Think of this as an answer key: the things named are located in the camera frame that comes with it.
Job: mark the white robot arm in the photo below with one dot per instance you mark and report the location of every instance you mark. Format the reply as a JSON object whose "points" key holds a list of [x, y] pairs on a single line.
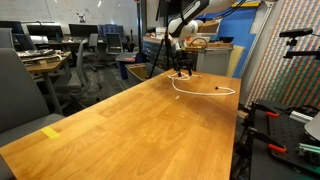
{"points": [[188, 28]]}

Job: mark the green tinted aluminium extrusion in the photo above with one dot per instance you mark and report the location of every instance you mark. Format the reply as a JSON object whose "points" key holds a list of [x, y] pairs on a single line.
{"points": [[308, 148]]}

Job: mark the black bowl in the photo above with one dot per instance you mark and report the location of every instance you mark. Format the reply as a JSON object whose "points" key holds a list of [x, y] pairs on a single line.
{"points": [[226, 39]]}

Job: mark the pile of papers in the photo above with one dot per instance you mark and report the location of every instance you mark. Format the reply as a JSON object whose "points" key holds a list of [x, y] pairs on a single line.
{"points": [[36, 53]]}

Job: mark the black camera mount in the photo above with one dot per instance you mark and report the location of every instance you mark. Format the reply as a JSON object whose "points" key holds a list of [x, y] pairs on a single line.
{"points": [[300, 53]]}

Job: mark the wooden desk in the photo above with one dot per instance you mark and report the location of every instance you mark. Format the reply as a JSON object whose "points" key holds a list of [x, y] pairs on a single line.
{"points": [[46, 65]]}

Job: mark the black mesh office chair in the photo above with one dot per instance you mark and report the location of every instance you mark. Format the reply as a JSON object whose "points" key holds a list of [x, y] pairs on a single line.
{"points": [[114, 43]]}

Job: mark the dark blue side table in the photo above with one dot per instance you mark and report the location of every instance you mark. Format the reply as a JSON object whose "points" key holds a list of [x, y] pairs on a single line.
{"points": [[125, 68]]}

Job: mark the blue storage rack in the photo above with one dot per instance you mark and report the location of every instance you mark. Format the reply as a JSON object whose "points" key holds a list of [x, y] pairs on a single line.
{"points": [[111, 29]]}

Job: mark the black external camera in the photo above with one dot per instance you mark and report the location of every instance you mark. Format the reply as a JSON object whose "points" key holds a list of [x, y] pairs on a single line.
{"points": [[296, 32]]}

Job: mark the multicolour patterned panel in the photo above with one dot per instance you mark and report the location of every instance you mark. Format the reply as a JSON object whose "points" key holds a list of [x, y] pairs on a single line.
{"points": [[283, 83]]}

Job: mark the black stand frame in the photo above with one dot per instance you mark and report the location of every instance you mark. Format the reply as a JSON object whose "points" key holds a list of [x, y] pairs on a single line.
{"points": [[251, 150]]}

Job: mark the grey cabinet with wooden top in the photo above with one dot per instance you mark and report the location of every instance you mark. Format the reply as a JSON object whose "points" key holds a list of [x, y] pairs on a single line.
{"points": [[213, 63]]}

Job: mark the blue board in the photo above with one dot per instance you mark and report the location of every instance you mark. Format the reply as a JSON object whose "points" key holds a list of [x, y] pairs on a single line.
{"points": [[243, 40]]}

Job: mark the small picture on whiteboard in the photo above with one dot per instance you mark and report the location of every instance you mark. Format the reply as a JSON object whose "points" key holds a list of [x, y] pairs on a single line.
{"points": [[81, 17]]}

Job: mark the black computer monitor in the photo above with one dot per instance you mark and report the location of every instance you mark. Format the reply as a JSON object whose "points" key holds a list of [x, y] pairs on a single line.
{"points": [[45, 30], [83, 29], [11, 26]]}

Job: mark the brown cardboard box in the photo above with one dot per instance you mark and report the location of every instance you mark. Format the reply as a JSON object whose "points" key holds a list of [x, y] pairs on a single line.
{"points": [[210, 26]]}

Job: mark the small clear tape piece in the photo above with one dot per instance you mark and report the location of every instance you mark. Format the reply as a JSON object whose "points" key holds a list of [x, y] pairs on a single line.
{"points": [[177, 97]]}

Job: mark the beige foam board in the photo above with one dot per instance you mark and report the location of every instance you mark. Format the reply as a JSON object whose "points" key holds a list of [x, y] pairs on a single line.
{"points": [[235, 61]]}

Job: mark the grey metal plate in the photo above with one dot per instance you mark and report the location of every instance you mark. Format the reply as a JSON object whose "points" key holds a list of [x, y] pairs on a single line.
{"points": [[315, 128]]}

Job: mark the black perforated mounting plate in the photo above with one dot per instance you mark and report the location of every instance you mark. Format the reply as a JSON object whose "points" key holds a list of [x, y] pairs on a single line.
{"points": [[290, 133]]}

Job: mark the black tripod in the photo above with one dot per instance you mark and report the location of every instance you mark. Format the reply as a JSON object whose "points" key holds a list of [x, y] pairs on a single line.
{"points": [[166, 10]]}

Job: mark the white aluminium rail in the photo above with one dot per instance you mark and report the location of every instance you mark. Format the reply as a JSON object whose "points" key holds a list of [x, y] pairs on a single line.
{"points": [[270, 4]]}

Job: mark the whiteboard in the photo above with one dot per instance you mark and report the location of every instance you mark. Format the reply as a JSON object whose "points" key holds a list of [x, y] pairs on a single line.
{"points": [[50, 10]]}

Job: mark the white containers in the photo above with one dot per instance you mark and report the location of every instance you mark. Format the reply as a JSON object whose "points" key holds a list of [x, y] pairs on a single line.
{"points": [[160, 30]]}

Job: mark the large black wall screen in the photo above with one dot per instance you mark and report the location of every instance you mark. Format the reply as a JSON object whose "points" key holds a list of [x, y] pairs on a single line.
{"points": [[173, 6]]}

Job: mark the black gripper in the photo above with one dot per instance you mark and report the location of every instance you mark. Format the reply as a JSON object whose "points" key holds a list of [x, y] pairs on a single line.
{"points": [[182, 59]]}

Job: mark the silver aluminium extrusion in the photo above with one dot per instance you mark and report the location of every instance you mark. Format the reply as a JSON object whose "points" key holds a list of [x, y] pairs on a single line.
{"points": [[300, 116]]}

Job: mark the dark grey office chair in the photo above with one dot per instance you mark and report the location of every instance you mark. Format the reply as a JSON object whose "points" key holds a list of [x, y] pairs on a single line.
{"points": [[81, 66]]}

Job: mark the yellow tape strip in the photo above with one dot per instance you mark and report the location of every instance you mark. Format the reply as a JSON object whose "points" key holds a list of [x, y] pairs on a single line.
{"points": [[50, 132]]}

